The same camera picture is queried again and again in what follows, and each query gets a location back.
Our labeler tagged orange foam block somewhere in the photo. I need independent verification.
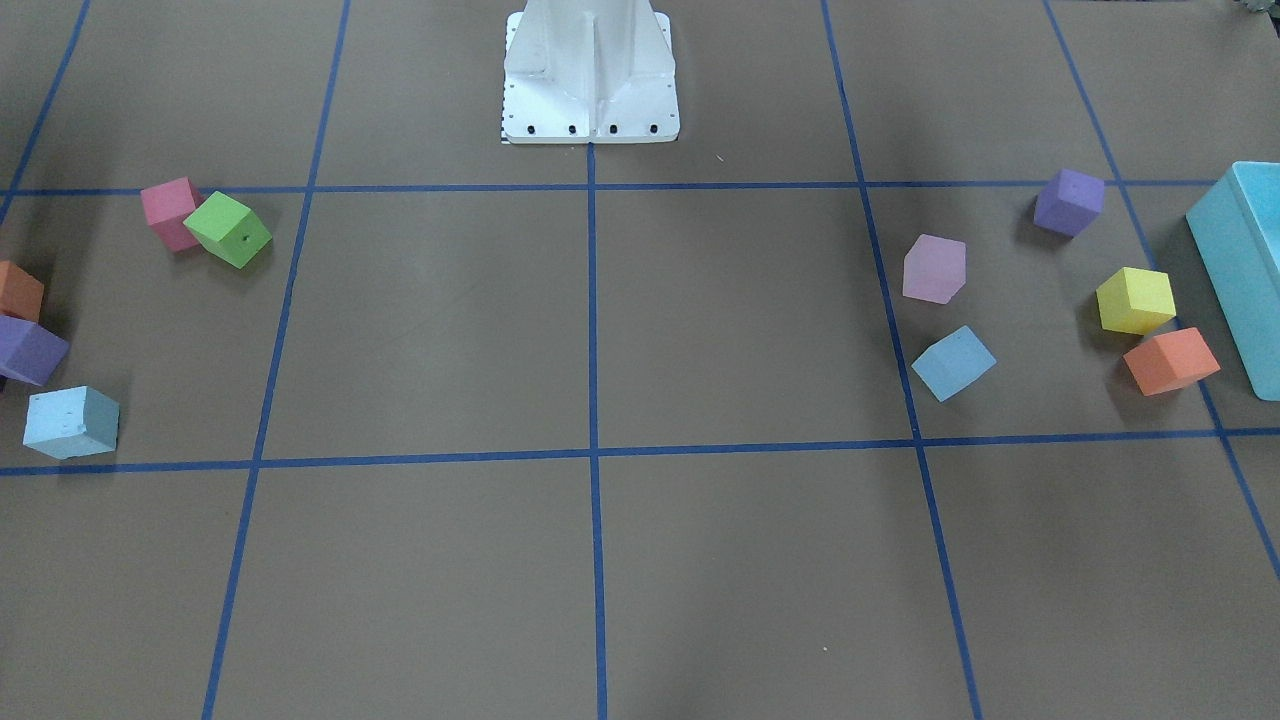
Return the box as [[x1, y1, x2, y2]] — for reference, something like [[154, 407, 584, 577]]
[[0, 260, 45, 323], [1123, 328, 1221, 396]]

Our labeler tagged light blue foam block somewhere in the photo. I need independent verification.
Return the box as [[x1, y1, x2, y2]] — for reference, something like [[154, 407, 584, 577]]
[[22, 386, 120, 460], [911, 325, 997, 402]]

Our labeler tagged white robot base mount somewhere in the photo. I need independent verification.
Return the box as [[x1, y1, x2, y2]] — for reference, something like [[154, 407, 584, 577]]
[[500, 1, 681, 145]]

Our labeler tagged yellow foam block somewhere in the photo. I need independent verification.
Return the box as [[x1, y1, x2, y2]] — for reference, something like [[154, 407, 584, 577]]
[[1094, 266, 1178, 336]]

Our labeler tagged purple foam block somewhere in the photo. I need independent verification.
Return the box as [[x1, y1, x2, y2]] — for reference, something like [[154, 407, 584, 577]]
[[1032, 168, 1106, 238], [1, 315, 70, 386]]

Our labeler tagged green foam block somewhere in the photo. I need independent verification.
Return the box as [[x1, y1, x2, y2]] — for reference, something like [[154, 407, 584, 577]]
[[183, 191, 273, 270]]

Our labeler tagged light blue plastic bin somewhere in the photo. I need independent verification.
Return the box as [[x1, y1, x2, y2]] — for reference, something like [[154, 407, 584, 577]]
[[1185, 161, 1279, 402]]

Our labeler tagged light pink foam block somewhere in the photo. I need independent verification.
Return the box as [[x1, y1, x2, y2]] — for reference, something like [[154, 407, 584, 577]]
[[901, 234, 968, 305]]

